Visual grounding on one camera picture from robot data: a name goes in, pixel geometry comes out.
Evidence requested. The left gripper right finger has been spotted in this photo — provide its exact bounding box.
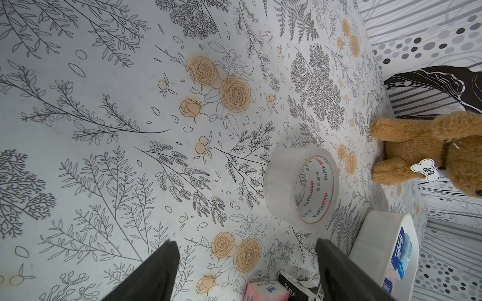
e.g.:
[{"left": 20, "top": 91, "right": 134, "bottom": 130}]
[{"left": 316, "top": 238, "right": 393, "bottom": 301}]

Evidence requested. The brown plush dog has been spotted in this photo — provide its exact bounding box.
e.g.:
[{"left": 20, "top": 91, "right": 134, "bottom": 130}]
[{"left": 370, "top": 112, "right": 481, "bottom": 198}]

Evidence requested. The white storage box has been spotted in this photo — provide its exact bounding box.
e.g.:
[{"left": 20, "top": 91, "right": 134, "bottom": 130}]
[{"left": 349, "top": 211, "right": 419, "bottom": 300}]

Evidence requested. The blue Tempo tissue pack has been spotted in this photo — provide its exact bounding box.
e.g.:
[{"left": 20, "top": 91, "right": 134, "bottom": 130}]
[{"left": 390, "top": 227, "right": 405, "bottom": 270}]

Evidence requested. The black tissue pack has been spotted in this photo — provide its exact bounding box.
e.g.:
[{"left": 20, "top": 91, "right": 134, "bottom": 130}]
[{"left": 278, "top": 272, "right": 318, "bottom": 301}]

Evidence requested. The light blue tissue pack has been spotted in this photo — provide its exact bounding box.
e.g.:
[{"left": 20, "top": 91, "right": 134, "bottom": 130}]
[{"left": 397, "top": 242, "right": 413, "bottom": 280}]

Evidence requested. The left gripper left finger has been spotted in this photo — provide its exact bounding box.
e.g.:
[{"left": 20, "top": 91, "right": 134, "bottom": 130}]
[{"left": 104, "top": 240, "right": 180, "bottom": 301}]

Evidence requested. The clear tape roll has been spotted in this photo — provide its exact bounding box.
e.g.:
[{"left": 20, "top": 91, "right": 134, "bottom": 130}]
[{"left": 264, "top": 147, "right": 340, "bottom": 233}]

